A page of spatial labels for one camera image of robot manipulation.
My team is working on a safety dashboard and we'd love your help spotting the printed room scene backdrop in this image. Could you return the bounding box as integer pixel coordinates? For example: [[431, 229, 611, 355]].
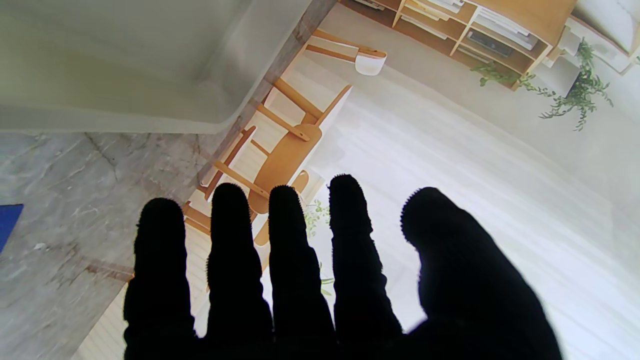
[[70, 0, 640, 360]]

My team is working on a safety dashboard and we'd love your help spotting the blue plastic scraper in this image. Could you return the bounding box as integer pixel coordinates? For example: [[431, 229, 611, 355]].
[[0, 203, 24, 253]]

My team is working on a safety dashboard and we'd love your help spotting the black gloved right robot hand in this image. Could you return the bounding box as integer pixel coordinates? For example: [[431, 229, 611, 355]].
[[123, 174, 563, 360]]

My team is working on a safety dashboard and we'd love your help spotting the white baking tray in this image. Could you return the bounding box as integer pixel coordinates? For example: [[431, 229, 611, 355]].
[[0, 0, 313, 135]]

